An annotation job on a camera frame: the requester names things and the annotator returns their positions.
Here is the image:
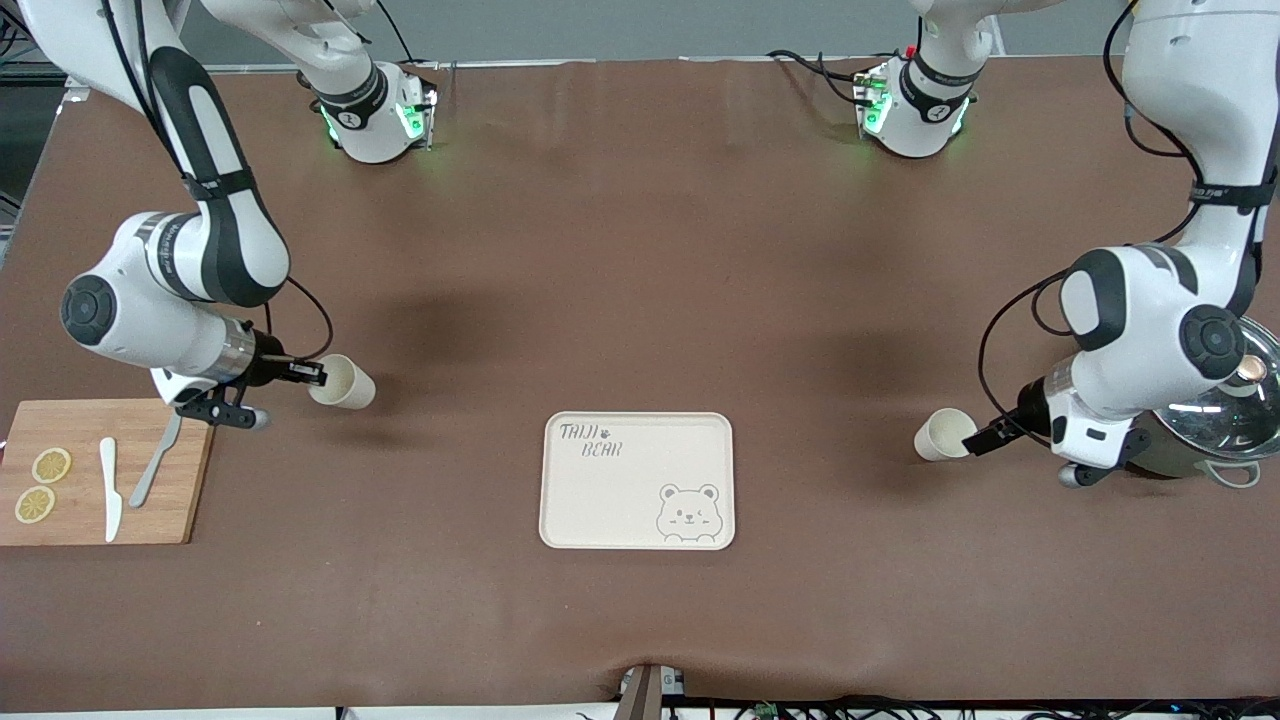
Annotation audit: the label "black cable bundle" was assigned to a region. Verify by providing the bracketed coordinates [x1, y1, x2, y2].
[690, 693, 1280, 720]

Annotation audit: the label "grey plastic knife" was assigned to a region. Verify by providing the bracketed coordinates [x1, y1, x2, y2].
[128, 412, 183, 509]

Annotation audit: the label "metal table edge clamp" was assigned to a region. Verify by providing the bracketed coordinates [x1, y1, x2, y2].
[612, 663, 689, 720]

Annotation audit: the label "black right base cable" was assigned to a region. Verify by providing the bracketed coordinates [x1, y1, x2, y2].
[375, 0, 416, 63]

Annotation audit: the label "cream bear print tray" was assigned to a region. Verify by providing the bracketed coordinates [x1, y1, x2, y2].
[539, 411, 736, 551]

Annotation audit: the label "white plastic knife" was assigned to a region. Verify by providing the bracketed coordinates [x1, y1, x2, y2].
[98, 437, 124, 544]

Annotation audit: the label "brown table cover sheet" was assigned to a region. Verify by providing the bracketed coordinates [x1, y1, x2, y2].
[0, 55, 1280, 713]

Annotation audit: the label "glass pot lid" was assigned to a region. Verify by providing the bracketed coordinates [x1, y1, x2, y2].
[1150, 318, 1280, 461]

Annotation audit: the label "white IKEA cup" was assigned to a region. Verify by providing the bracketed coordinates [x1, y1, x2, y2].
[913, 407, 979, 463]
[307, 353, 377, 411]

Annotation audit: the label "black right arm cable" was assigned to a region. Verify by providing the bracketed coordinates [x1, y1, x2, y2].
[100, 0, 334, 363]

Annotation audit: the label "black left base cables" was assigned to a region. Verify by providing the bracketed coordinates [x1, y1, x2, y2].
[765, 48, 876, 106]

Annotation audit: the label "bamboo cutting board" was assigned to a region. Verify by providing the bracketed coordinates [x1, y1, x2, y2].
[0, 398, 216, 547]

